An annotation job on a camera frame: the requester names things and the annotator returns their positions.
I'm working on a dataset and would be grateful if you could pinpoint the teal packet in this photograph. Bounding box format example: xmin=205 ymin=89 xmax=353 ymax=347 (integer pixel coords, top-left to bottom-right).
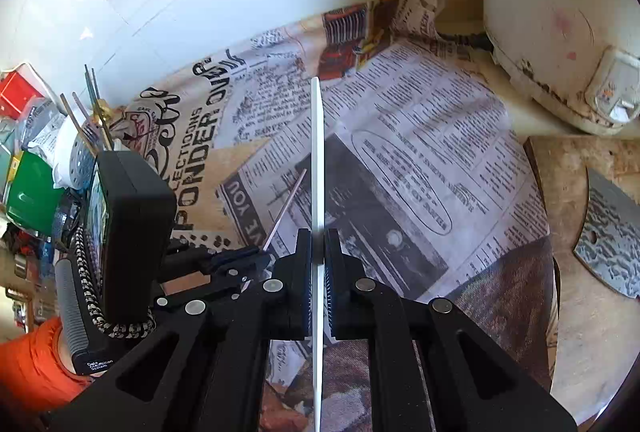
xmin=0 ymin=144 xmax=18 ymax=199

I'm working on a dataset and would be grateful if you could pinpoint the patterned steel cleaver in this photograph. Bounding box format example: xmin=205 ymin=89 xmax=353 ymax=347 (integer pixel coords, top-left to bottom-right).
xmin=572 ymin=167 xmax=640 ymax=301

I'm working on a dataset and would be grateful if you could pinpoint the thin pale chopstick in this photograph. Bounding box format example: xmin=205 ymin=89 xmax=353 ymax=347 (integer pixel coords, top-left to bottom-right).
xmin=263 ymin=169 xmax=308 ymax=253

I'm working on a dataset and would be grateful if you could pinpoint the green box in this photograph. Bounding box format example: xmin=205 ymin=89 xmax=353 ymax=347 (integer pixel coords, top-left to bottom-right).
xmin=9 ymin=151 xmax=69 ymax=233

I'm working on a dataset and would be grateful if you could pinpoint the person's left forearm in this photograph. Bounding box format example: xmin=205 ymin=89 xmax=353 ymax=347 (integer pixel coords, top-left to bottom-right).
xmin=0 ymin=316 xmax=96 ymax=418

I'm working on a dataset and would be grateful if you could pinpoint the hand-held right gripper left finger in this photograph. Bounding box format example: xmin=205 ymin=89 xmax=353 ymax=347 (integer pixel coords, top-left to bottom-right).
xmin=47 ymin=228 xmax=315 ymax=432

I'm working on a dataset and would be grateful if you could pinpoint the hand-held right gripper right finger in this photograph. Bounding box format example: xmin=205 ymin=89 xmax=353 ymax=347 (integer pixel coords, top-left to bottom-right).
xmin=324 ymin=228 xmax=578 ymax=432

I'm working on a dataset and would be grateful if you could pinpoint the dark slim chopstick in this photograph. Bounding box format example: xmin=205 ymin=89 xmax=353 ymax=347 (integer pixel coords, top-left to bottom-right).
xmin=84 ymin=64 xmax=100 ymax=113
xmin=92 ymin=68 xmax=105 ymax=113

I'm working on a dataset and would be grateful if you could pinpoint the gold tipped chopstick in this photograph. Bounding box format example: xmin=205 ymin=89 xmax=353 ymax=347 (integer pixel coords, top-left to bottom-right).
xmin=97 ymin=99 xmax=115 ymax=151

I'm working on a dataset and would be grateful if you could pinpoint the printed newspaper sheet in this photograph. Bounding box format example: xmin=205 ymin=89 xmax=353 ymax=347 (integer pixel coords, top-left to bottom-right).
xmin=107 ymin=0 xmax=562 ymax=432

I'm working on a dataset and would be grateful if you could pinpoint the red box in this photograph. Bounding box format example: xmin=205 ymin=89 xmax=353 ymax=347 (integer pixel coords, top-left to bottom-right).
xmin=0 ymin=70 xmax=40 ymax=121

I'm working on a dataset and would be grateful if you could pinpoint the black cooker cable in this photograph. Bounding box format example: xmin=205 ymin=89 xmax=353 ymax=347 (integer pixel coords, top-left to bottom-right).
xmin=419 ymin=0 xmax=495 ymax=53

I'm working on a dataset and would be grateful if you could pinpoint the white chopstick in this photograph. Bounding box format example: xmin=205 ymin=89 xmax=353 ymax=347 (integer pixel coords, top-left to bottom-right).
xmin=309 ymin=78 xmax=326 ymax=432

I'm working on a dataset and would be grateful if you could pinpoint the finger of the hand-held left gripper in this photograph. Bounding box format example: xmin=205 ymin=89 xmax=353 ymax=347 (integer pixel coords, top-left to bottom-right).
xmin=154 ymin=261 xmax=274 ymax=309
xmin=167 ymin=243 xmax=274 ymax=266

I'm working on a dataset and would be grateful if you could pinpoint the clear zip bag blue label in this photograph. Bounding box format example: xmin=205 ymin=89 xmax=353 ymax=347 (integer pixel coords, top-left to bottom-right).
xmin=15 ymin=96 xmax=67 ymax=149

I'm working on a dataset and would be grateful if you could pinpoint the white chopstick holder cup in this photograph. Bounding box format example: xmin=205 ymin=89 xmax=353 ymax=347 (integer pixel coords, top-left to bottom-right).
xmin=69 ymin=134 xmax=101 ymax=191

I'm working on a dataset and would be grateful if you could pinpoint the wooden cutting board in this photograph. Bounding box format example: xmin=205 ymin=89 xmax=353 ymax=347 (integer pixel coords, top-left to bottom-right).
xmin=522 ymin=134 xmax=640 ymax=424

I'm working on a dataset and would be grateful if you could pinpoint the white rice cooker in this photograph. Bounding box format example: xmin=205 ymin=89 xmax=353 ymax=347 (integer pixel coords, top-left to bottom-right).
xmin=477 ymin=0 xmax=640 ymax=136

